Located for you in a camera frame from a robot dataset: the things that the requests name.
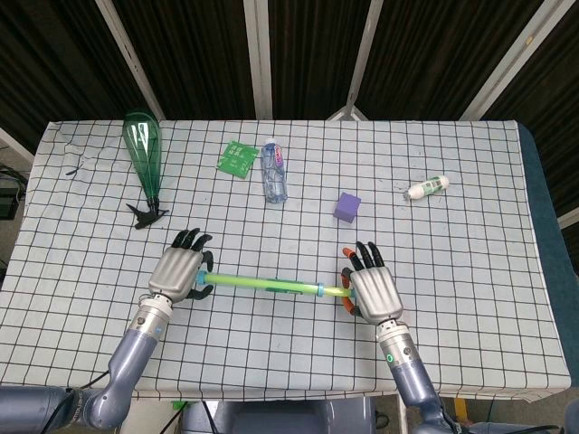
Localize blue green water pump toy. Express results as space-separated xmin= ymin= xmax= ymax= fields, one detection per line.
xmin=194 ymin=269 xmax=358 ymax=300

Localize small white bottle green label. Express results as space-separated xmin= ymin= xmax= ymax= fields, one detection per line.
xmin=403 ymin=175 xmax=450 ymax=203

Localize clear blue water bottle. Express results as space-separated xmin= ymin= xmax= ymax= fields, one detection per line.
xmin=261 ymin=137 xmax=290 ymax=203

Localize green flat packet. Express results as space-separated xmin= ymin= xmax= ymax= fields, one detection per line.
xmin=215 ymin=140 xmax=259 ymax=180

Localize black equipment box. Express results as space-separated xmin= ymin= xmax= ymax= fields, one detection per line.
xmin=0 ymin=166 xmax=29 ymax=222

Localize green spray bottle black trigger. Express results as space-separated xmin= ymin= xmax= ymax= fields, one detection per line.
xmin=122 ymin=108 xmax=169 ymax=231

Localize white frame post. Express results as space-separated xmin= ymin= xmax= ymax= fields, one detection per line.
xmin=325 ymin=0 xmax=385 ymax=122
xmin=242 ymin=0 xmax=274 ymax=121
xmin=459 ymin=0 xmax=562 ymax=121
xmin=94 ymin=0 xmax=166 ymax=121

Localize white black-checked tablecloth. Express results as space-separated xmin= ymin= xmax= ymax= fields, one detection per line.
xmin=0 ymin=118 xmax=572 ymax=404

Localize grey robot torso base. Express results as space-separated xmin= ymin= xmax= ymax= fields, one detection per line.
xmin=180 ymin=398 xmax=377 ymax=434

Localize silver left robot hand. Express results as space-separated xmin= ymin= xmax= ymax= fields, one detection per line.
xmin=147 ymin=228 xmax=216 ymax=305

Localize silver right hand orange fingertips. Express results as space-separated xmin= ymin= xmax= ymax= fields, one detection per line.
xmin=339 ymin=241 xmax=405 ymax=326

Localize purple foam cube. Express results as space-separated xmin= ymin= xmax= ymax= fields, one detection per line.
xmin=334 ymin=192 xmax=363 ymax=224

